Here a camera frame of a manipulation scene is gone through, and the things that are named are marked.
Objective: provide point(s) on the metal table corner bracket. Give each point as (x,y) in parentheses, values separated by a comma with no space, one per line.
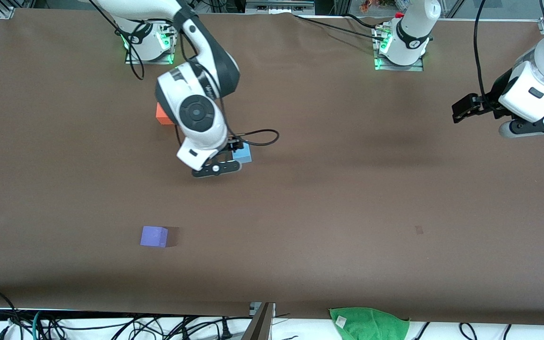
(6,12)
(543,26)

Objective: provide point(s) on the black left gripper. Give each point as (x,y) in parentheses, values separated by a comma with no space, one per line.
(488,101)

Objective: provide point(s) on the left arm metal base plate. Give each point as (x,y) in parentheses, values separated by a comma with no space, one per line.
(399,67)

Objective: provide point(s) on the orange background clutter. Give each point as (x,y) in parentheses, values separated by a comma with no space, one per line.
(369,5)

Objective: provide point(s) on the orange block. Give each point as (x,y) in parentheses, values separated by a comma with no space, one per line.
(162,115)

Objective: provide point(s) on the purple block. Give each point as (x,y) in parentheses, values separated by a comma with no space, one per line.
(153,236)

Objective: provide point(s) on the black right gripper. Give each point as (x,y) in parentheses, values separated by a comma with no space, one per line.
(232,144)

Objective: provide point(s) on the light blue block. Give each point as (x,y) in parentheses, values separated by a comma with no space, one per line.
(243,156)

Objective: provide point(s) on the green cloth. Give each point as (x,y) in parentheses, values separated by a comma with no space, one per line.
(371,326)

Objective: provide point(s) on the aluminium frame rail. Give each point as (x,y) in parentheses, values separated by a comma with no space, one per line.
(279,5)

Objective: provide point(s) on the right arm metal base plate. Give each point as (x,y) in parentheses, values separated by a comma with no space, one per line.
(149,60)

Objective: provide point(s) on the grey metal post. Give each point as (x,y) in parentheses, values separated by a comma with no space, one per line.
(260,326)

